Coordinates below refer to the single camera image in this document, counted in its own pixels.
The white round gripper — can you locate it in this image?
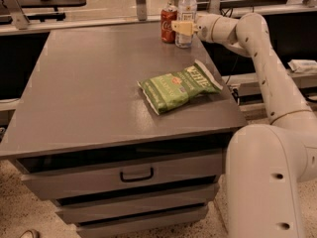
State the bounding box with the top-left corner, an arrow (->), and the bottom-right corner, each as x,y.
171,14 -> 219,43

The clear plastic tea bottle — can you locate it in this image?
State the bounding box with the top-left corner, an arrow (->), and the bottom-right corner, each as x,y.
175,0 -> 197,49

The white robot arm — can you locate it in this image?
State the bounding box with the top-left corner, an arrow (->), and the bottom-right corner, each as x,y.
171,13 -> 317,238

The red coke can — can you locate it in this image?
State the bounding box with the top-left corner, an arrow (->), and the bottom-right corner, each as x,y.
160,5 -> 177,44

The green kettle chips bag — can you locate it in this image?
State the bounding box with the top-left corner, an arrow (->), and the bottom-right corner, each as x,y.
138,59 -> 223,115

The white crumpled cloth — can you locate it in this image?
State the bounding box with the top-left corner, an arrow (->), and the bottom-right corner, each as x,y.
288,59 -> 317,73

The grey drawer cabinet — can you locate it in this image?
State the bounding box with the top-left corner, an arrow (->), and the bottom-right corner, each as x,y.
1,23 -> 246,238

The dark background table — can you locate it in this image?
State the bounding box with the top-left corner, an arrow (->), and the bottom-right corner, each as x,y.
17,0 -> 86,22

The shoe tip at floor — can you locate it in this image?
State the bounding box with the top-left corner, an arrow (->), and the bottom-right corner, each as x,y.
19,229 -> 40,238

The black drawer handle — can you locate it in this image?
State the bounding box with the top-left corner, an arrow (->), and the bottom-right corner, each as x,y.
120,168 -> 155,183

